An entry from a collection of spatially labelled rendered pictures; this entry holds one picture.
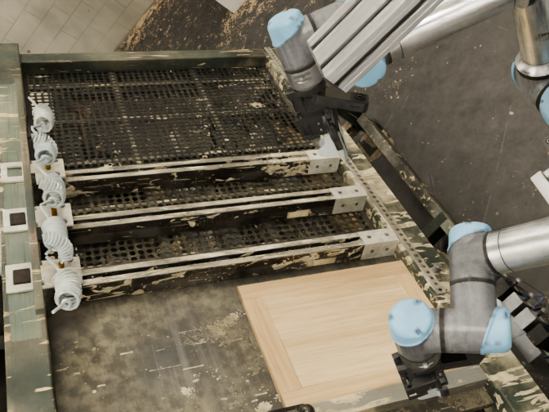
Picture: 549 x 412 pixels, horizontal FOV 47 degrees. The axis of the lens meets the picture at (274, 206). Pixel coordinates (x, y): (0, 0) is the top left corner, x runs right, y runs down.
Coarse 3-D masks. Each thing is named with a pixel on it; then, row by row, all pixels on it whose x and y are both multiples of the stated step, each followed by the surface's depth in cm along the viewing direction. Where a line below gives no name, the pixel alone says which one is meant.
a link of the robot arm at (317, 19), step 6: (342, 0) 124; (330, 6) 125; (336, 6) 124; (312, 12) 126; (318, 12) 125; (324, 12) 124; (330, 12) 124; (312, 18) 124; (318, 18) 124; (324, 18) 124; (312, 24) 124; (318, 24) 124
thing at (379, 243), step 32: (64, 256) 165; (192, 256) 186; (224, 256) 188; (256, 256) 190; (288, 256) 192; (320, 256) 197; (352, 256) 203; (384, 256) 208; (32, 288) 163; (96, 288) 174; (128, 288) 178; (160, 288) 182
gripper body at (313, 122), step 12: (324, 84) 132; (288, 96) 134; (300, 96) 132; (312, 96) 134; (300, 108) 135; (312, 108) 136; (324, 108) 135; (300, 120) 135; (312, 120) 135; (324, 120) 135; (336, 120) 137; (300, 132) 137; (312, 132) 138; (324, 132) 137
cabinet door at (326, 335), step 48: (240, 288) 186; (288, 288) 189; (336, 288) 192; (384, 288) 195; (288, 336) 175; (336, 336) 177; (384, 336) 180; (288, 384) 162; (336, 384) 164; (384, 384) 167
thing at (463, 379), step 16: (464, 368) 172; (480, 368) 173; (400, 384) 165; (448, 384) 167; (464, 384) 168; (480, 384) 171; (336, 400) 158; (352, 400) 159; (368, 400) 160; (384, 400) 160; (400, 400) 161; (416, 400) 164
